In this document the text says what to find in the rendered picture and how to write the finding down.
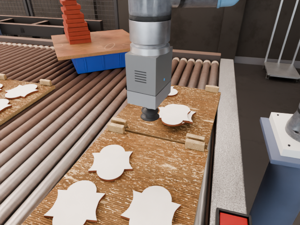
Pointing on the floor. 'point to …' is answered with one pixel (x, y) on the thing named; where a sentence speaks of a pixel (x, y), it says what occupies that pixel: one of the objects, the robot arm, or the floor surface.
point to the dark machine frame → (39, 26)
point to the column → (277, 185)
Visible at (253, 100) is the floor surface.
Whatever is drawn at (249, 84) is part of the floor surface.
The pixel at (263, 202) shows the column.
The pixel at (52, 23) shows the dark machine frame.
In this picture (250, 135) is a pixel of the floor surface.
